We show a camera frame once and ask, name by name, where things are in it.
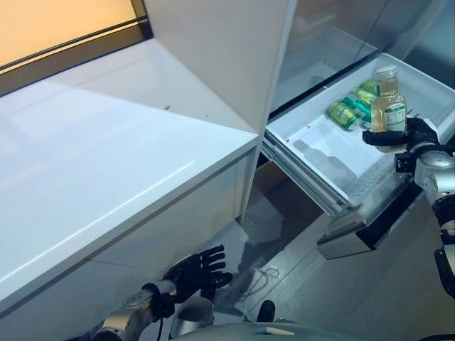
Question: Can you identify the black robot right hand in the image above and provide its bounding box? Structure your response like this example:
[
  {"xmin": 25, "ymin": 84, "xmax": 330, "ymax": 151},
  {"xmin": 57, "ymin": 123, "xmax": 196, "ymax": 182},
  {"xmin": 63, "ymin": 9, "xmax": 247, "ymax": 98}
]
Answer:
[{"xmin": 361, "ymin": 117, "xmax": 442, "ymax": 154}]

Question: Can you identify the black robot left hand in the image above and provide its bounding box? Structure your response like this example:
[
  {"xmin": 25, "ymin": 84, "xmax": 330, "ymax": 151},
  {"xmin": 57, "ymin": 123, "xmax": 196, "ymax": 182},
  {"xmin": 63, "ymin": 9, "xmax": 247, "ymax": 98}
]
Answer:
[{"xmin": 164, "ymin": 244, "xmax": 234, "ymax": 303}]

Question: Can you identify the yellow drink bottle white cap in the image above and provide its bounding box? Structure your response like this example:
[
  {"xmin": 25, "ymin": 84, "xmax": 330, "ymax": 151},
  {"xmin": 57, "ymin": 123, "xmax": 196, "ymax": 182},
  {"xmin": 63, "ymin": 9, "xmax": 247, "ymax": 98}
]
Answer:
[{"xmin": 370, "ymin": 67, "xmax": 408, "ymax": 154}]

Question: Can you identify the white fridge drawer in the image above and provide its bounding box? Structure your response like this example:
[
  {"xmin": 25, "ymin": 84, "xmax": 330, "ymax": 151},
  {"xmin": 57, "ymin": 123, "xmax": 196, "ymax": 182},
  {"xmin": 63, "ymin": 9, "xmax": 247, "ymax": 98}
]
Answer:
[{"xmin": 261, "ymin": 53, "xmax": 455, "ymax": 262}]

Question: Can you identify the stainless steel fridge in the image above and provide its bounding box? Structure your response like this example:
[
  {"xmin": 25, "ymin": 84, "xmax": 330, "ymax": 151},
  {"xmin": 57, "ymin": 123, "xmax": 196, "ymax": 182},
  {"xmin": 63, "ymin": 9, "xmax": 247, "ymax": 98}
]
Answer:
[{"xmin": 266, "ymin": 0, "xmax": 455, "ymax": 118}]

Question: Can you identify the silver robot left leg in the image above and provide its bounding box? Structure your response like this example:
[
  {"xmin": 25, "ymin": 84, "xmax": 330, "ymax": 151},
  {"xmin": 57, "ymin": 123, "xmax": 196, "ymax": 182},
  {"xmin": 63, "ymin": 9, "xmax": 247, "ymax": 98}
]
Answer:
[{"xmin": 171, "ymin": 296, "xmax": 215, "ymax": 341}]

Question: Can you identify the green drink can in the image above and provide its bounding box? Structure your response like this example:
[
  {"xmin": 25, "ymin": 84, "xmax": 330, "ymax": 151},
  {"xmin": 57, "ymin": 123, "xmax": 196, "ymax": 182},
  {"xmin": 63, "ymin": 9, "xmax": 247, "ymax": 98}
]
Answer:
[
  {"xmin": 358, "ymin": 80, "xmax": 378, "ymax": 97},
  {"xmin": 341, "ymin": 92, "xmax": 373, "ymax": 129},
  {"xmin": 350, "ymin": 88, "xmax": 374, "ymax": 107},
  {"xmin": 326, "ymin": 102, "xmax": 360, "ymax": 132}
]

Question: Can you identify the white counter cabinet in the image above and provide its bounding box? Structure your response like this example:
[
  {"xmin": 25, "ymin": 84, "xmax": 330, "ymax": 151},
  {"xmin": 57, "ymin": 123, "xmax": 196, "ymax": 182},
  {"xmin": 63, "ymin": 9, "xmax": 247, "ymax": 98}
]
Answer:
[{"xmin": 0, "ymin": 37, "xmax": 261, "ymax": 341}]

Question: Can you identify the white tall side panel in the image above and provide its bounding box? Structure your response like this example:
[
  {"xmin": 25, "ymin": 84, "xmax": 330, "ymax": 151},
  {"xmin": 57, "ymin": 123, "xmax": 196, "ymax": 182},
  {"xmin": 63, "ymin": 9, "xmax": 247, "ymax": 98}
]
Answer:
[{"xmin": 141, "ymin": 0, "xmax": 300, "ymax": 222}]

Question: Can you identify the black framed window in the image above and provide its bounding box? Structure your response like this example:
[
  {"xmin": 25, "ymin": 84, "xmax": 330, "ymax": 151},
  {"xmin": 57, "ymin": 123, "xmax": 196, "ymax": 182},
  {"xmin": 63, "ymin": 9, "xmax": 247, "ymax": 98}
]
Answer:
[{"xmin": 0, "ymin": 0, "xmax": 154, "ymax": 97}]

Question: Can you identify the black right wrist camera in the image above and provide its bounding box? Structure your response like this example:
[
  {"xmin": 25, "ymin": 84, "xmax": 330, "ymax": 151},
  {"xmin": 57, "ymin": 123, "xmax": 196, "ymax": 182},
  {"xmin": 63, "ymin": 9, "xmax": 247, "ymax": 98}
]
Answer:
[{"xmin": 395, "ymin": 151, "xmax": 415, "ymax": 174}]

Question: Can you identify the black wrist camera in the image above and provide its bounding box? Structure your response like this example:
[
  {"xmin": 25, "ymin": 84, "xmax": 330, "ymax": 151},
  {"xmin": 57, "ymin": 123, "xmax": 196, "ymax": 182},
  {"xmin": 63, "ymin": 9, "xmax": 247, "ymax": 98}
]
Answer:
[
  {"xmin": 151, "ymin": 283, "xmax": 178, "ymax": 321},
  {"xmin": 395, "ymin": 151, "xmax": 415, "ymax": 174}
]

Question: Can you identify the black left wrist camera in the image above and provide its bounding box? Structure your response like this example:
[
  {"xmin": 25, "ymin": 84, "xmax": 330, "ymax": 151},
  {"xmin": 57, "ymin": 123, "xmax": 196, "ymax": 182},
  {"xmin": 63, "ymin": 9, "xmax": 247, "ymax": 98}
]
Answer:
[{"xmin": 151, "ymin": 283, "xmax": 178, "ymax": 321}]

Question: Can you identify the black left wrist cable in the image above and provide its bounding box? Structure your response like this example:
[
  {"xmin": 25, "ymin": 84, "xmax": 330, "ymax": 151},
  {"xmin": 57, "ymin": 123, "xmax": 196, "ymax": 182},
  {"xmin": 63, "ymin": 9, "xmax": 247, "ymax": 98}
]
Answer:
[{"xmin": 155, "ymin": 312, "xmax": 168, "ymax": 341}]

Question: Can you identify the thin cord on floor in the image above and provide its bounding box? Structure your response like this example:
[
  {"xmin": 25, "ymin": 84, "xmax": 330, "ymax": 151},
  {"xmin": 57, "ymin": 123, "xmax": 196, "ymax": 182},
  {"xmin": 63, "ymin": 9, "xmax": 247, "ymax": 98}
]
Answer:
[{"xmin": 244, "ymin": 266, "xmax": 280, "ymax": 296}]

